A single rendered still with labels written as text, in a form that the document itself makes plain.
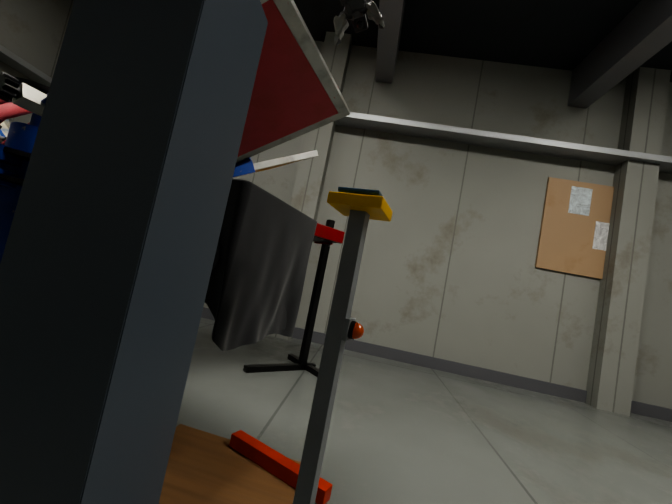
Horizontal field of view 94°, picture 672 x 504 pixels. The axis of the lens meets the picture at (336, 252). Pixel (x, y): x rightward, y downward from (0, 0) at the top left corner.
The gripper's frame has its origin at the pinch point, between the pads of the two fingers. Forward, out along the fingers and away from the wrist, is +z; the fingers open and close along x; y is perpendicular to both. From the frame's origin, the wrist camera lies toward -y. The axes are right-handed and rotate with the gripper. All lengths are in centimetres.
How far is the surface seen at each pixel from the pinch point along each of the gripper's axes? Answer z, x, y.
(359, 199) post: 57, -1, 18
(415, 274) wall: 51, -15, -275
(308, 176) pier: -67, -113, -225
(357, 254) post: 68, -4, 14
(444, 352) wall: 137, 4, -286
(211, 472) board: 132, -70, -14
